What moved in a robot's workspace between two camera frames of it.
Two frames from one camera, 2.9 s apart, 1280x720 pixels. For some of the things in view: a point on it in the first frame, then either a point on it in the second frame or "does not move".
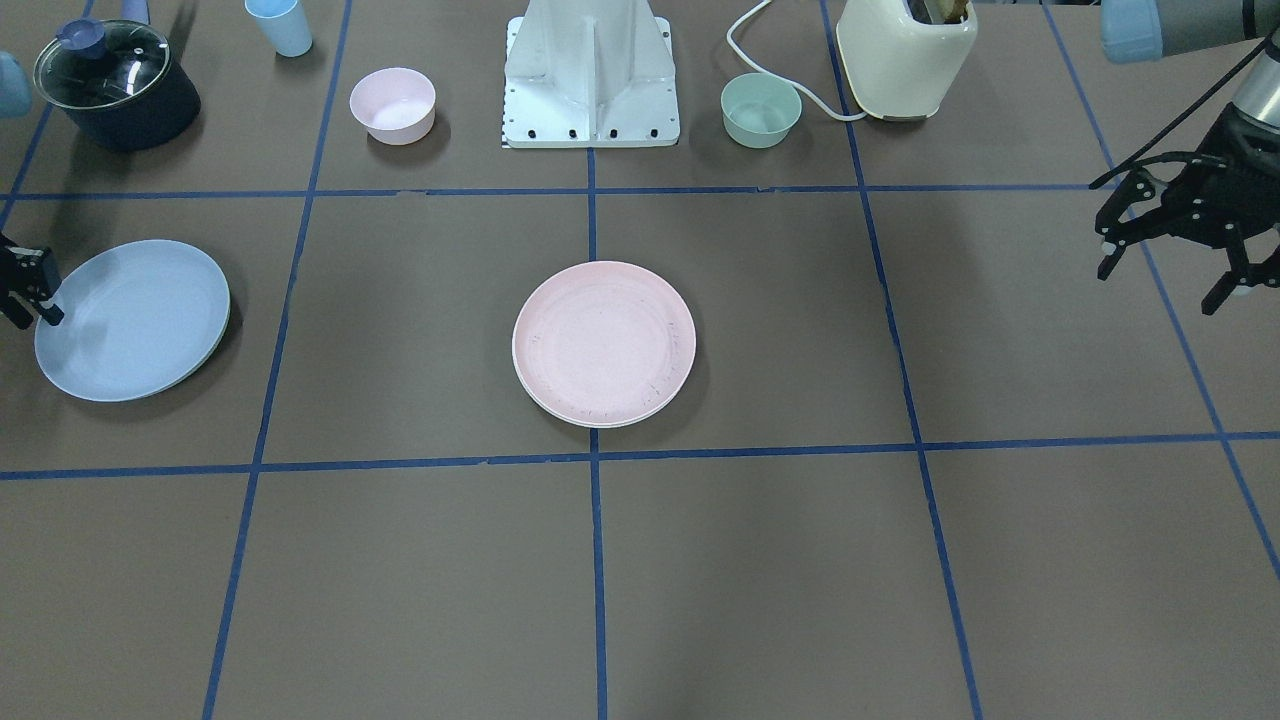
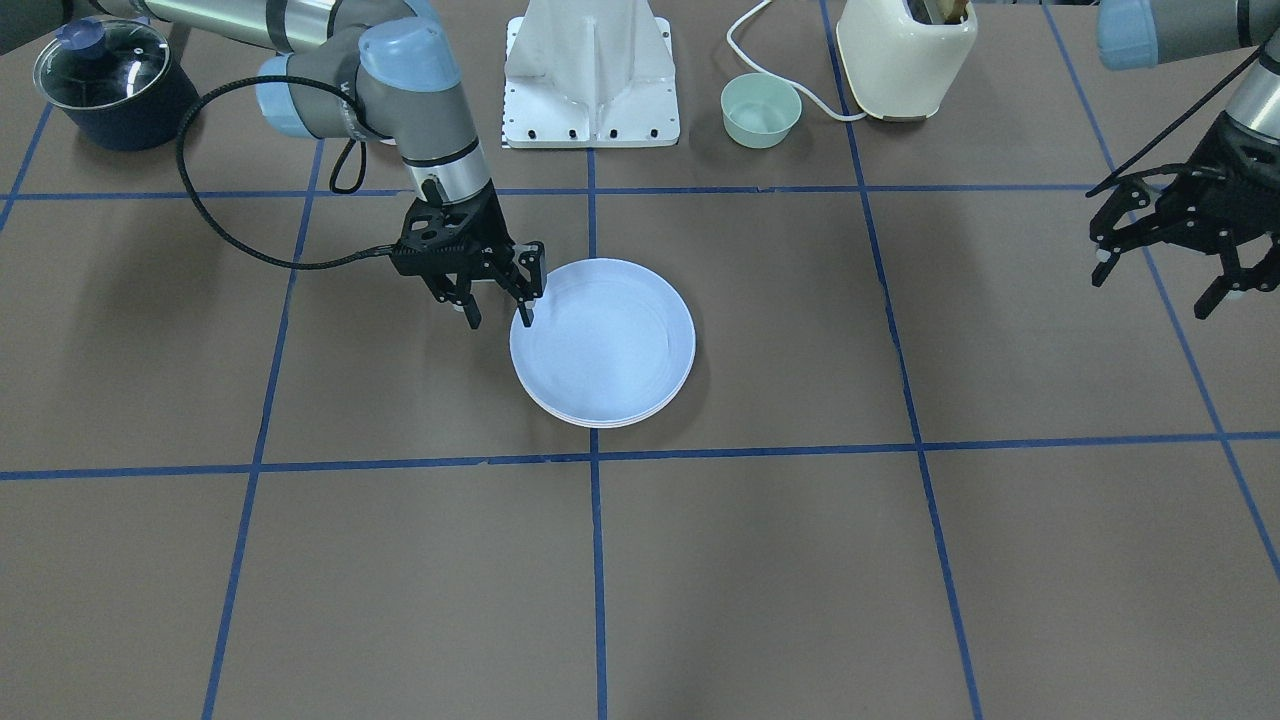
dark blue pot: [115, 81] does not move
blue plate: [140, 320] -> [611, 343]
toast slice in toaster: [947, 11] does not move
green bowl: [759, 111] does not move
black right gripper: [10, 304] -> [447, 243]
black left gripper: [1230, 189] does not move
